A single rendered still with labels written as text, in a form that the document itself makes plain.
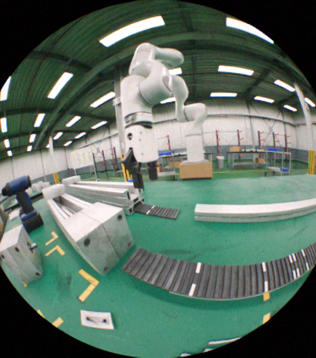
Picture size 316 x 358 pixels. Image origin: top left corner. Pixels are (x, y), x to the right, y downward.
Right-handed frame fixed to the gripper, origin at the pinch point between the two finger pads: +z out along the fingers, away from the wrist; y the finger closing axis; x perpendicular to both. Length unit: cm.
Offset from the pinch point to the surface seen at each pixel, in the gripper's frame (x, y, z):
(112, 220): -3.2, -17.1, 2.2
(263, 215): -33.1, -1.9, 8.9
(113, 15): 80, 36, -431
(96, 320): -8.5, -31.2, 10.2
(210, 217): -18.5, -1.3, 9.9
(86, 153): 517, 242, -71
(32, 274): 7.7, -38.8, 9.2
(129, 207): 5.8, -4.0, 8.4
